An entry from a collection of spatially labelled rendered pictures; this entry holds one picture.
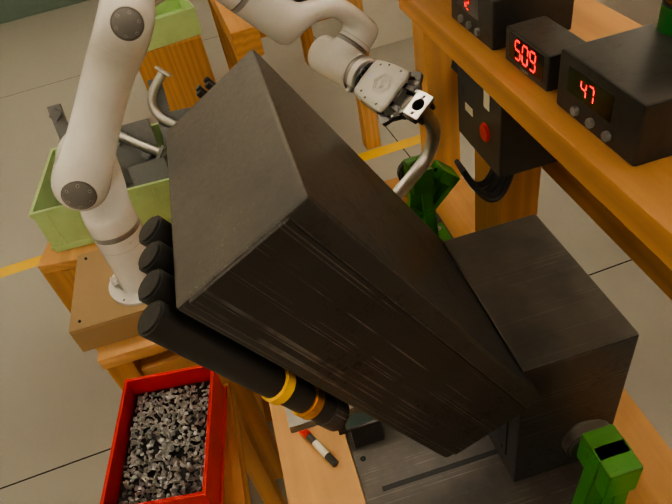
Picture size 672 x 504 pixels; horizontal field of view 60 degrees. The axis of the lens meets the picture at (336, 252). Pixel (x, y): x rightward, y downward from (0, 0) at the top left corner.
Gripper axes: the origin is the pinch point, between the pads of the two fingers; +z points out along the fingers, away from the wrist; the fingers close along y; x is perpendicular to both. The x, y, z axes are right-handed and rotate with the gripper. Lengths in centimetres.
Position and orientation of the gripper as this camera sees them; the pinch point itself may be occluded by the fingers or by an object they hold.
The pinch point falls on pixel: (419, 109)
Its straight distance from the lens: 121.1
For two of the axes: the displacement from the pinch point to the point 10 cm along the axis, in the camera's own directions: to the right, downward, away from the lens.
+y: 6.1, -7.9, -0.7
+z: 6.5, 5.5, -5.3
